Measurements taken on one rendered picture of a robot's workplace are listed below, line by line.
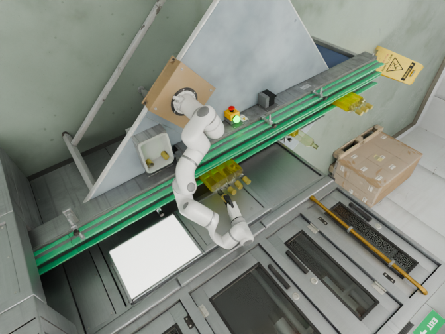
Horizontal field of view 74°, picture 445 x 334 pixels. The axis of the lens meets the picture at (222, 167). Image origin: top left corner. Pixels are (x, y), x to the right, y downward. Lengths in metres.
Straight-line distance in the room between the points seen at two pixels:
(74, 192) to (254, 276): 1.29
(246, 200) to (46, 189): 1.35
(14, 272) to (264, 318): 1.09
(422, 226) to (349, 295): 4.43
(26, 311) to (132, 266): 0.53
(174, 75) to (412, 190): 5.55
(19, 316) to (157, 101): 1.02
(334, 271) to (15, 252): 1.48
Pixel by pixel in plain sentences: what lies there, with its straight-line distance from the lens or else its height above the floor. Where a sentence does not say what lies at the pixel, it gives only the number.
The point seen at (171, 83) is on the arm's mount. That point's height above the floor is 0.84.
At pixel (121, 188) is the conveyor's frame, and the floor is 0.79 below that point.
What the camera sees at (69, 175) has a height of 0.22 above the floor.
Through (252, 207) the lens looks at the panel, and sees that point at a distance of 1.78.
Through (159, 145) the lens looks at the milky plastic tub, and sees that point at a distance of 1.72.
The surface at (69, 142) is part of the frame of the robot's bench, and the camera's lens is 2.27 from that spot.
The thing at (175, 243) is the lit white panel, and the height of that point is 1.17.
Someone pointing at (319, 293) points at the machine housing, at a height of 1.81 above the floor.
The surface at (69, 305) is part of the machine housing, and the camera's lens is 1.77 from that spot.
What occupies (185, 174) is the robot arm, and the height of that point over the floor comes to 1.23.
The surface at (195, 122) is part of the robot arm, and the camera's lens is 1.28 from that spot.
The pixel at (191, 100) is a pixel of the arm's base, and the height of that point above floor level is 0.91.
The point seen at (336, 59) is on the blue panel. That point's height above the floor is 0.67.
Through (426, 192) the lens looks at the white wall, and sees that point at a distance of 6.55.
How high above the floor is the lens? 2.04
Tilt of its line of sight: 36 degrees down
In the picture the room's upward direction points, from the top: 134 degrees clockwise
